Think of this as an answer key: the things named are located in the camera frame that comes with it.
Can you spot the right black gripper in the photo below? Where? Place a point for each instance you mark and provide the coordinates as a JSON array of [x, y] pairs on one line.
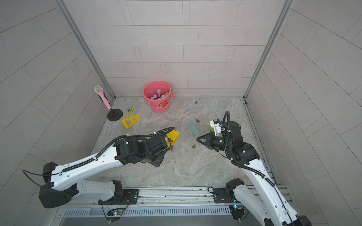
[[209, 142]]

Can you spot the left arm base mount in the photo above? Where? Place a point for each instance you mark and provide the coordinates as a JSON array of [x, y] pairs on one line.
[[120, 195]]

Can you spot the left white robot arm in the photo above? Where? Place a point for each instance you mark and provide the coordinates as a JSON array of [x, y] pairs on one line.
[[64, 183]]

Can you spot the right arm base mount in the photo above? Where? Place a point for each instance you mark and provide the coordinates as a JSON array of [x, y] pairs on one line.
[[225, 194]]

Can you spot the pink toy microphone on stand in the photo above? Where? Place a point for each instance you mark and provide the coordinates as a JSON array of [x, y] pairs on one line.
[[113, 114]]

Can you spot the yellow triangle stencil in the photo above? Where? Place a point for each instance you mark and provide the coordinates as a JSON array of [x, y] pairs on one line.
[[129, 122]]

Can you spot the small yellow blue toy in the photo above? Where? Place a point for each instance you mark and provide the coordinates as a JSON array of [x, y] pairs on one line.
[[129, 110]]

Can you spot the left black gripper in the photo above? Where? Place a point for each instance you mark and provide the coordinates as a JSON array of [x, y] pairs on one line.
[[159, 162]]

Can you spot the yellow shovel yellow handle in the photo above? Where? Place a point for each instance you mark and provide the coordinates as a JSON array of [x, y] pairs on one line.
[[172, 137]]

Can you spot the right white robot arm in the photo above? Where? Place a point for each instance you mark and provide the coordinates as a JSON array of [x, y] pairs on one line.
[[270, 208]]

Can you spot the pink plastic bucket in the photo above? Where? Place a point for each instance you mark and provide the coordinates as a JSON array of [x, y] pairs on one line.
[[159, 96]]

